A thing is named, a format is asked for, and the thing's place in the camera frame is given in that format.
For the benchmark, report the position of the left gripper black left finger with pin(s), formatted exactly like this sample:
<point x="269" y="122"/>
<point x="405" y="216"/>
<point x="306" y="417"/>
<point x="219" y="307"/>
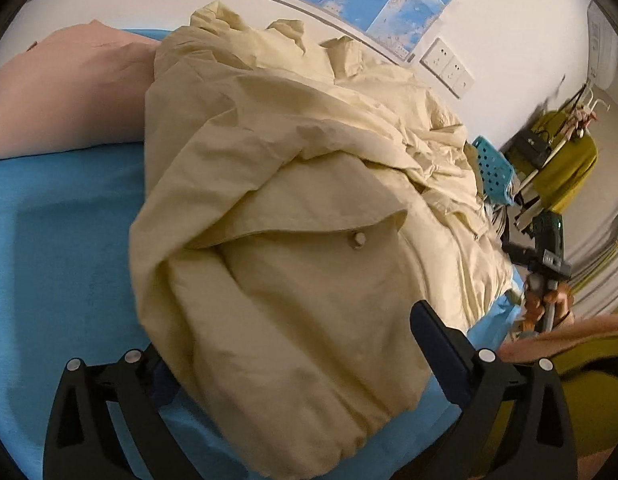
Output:
<point x="81" y="441"/>

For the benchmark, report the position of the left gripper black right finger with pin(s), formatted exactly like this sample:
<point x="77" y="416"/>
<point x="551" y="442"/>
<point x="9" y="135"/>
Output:
<point x="538" y="440"/>

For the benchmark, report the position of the cream yellow jacket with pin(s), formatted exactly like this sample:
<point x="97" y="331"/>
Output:
<point x="300" y="198"/>

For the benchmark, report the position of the pink sleeved right forearm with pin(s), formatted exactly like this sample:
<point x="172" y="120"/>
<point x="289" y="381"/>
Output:
<point x="585" y="356"/>

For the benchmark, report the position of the white clothes hangers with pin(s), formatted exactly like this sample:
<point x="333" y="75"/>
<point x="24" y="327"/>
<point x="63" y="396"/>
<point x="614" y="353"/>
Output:
<point x="584" y="105"/>

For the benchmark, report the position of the person's right hand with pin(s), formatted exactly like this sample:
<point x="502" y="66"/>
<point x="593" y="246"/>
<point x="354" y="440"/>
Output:
<point x="561" y="298"/>

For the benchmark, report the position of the teal perforated plastic basket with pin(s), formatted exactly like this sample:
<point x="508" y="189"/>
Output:
<point x="496" y="173"/>

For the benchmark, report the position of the mustard yellow garment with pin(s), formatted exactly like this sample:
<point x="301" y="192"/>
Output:
<point x="553" y="158"/>

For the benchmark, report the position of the pink pillow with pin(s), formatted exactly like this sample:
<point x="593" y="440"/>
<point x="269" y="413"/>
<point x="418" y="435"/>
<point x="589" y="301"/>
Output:
<point x="81" y="86"/>

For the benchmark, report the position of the white bed headboard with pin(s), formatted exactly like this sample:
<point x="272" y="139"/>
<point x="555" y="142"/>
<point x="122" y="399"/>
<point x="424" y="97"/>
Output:
<point x="38" y="18"/>

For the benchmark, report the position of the white wall socket panel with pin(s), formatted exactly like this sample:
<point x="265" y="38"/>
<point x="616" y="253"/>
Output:
<point x="447" y="68"/>

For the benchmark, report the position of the small wall map poster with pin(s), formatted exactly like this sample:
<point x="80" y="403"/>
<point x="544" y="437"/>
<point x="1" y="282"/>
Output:
<point x="401" y="23"/>

